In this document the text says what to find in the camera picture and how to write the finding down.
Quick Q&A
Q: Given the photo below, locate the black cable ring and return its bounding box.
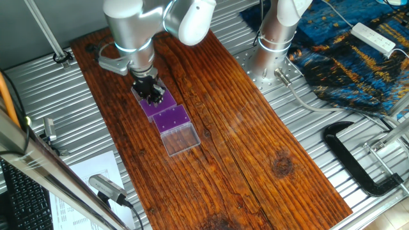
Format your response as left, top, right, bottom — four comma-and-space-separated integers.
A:
52, 49, 75, 65

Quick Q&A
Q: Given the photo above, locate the black C-clamp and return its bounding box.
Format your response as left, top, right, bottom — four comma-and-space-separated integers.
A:
322, 120, 405, 198

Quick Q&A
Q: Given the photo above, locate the aluminium frame bar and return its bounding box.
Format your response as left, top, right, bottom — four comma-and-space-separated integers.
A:
0, 108, 130, 230

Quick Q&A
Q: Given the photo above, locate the brown wooden board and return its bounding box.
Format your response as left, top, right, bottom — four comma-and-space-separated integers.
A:
70, 14, 354, 230

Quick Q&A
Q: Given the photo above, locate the white power strip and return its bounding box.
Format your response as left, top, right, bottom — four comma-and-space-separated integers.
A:
350, 21, 397, 55

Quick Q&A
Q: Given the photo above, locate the black depth camera cable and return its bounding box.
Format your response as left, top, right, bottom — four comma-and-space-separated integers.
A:
123, 199, 145, 230

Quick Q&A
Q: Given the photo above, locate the white power cable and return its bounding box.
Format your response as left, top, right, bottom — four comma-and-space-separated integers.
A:
321, 0, 354, 29

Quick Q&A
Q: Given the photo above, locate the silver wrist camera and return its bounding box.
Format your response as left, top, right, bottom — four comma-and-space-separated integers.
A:
97, 56, 130, 77

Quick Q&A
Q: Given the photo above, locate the thin metal rod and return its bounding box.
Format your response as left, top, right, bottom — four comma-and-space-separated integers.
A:
363, 142, 409, 196

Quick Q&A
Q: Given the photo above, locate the black keyboard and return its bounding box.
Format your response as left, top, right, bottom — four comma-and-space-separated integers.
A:
0, 158, 54, 230

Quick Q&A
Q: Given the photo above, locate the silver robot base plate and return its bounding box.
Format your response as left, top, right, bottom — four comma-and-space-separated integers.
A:
235, 47, 303, 95

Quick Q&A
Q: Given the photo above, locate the thin black cable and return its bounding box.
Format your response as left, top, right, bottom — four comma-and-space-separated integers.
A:
0, 68, 31, 157

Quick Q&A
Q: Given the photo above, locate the thin aluminium post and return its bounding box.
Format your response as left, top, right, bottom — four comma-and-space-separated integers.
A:
24, 0, 72, 70

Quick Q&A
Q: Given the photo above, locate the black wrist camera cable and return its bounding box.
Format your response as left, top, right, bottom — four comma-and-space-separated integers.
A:
84, 38, 128, 61

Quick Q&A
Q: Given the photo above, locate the blue starry patterned cloth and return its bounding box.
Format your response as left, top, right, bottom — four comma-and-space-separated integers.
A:
239, 0, 409, 119

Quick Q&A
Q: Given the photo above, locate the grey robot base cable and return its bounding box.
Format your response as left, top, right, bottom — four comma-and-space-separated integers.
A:
274, 67, 389, 124

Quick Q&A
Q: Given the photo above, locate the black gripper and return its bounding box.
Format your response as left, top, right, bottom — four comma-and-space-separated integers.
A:
132, 75, 167, 107

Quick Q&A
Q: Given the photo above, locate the silver depth camera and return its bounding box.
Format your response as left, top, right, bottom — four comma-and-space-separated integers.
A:
43, 117, 58, 143
88, 174, 128, 208

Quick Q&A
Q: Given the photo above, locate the printed white paper sheet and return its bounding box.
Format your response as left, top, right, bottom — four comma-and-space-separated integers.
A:
49, 149, 137, 230

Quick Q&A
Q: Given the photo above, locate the aluminium profile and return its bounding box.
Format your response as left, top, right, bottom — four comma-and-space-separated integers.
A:
364, 92, 409, 154

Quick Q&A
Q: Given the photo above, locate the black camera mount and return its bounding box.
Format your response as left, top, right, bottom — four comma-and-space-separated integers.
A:
40, 134, 70, 158

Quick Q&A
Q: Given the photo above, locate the orange tube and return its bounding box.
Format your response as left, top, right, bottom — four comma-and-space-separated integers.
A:
0, 72, 20, 128

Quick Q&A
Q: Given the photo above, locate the purple pipette tip box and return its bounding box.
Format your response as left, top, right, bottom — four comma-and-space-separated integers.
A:
152, 103, 202, 158
130, 78, 178, 124

